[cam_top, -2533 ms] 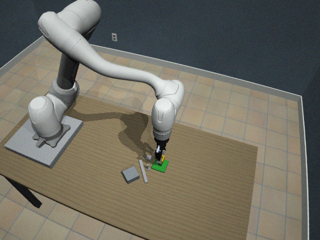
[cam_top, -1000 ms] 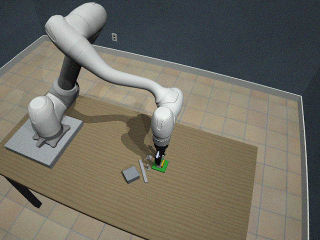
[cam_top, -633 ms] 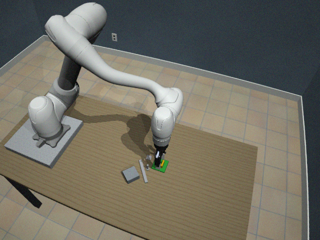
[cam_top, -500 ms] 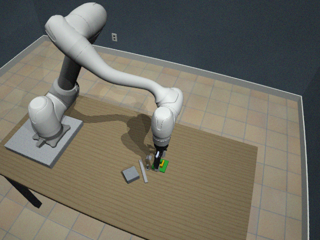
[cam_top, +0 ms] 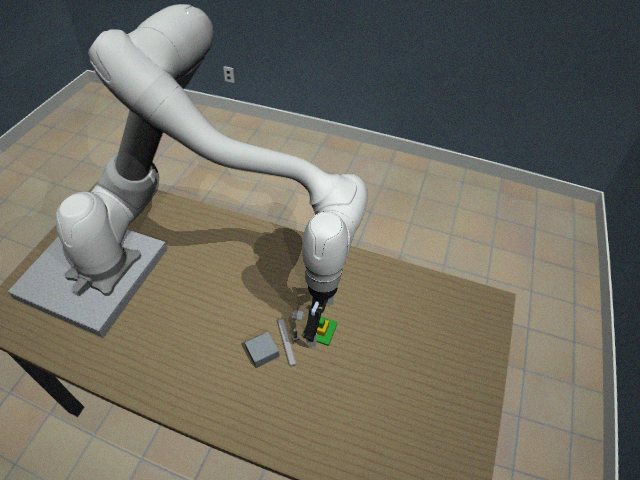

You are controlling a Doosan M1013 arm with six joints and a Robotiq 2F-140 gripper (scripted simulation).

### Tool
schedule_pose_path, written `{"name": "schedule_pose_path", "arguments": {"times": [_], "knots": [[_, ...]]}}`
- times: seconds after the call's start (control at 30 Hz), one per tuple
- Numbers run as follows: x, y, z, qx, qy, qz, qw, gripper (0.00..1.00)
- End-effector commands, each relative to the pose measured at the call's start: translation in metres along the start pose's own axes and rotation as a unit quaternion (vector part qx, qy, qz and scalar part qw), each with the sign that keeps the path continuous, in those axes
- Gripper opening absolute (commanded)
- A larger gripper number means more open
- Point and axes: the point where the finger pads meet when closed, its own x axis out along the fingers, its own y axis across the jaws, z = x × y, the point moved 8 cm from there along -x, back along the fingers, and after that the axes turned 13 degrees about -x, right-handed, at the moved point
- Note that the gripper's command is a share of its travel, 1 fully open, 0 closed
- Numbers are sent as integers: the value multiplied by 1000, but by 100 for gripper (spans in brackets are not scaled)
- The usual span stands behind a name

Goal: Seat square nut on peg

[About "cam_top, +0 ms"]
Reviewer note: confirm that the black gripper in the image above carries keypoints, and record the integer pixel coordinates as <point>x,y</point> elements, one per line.
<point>319,300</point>

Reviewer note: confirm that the yellow square nut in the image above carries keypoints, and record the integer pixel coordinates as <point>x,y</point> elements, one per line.
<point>323,331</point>

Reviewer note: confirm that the grey flat bar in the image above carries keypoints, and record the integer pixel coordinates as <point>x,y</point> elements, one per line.
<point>286,343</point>

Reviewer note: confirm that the green square plate with square peg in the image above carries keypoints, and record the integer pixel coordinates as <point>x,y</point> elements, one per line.
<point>329,333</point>

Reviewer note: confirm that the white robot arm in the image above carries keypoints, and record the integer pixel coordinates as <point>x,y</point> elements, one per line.
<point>138,69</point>

